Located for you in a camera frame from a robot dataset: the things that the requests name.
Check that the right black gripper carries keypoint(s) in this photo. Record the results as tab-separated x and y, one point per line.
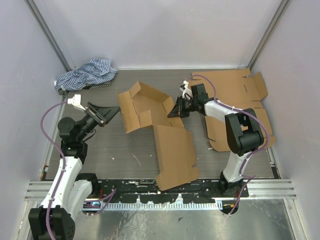
178	111

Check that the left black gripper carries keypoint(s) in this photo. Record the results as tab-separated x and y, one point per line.
102	115

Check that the brown cardboard box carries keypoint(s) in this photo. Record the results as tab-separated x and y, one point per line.
144	106

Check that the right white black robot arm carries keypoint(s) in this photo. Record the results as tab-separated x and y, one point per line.
243	130

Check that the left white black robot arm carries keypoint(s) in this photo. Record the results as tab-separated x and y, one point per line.
55	218

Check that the blue striped crumpled cloth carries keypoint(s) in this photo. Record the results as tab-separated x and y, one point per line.
96	73

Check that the stacked brown cardboard blanks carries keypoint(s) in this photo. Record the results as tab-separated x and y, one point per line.
238	88

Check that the slotted grey cable duct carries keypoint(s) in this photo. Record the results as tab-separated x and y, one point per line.
179	205

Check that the aluminium frame rail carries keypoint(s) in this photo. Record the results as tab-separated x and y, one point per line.
269	189

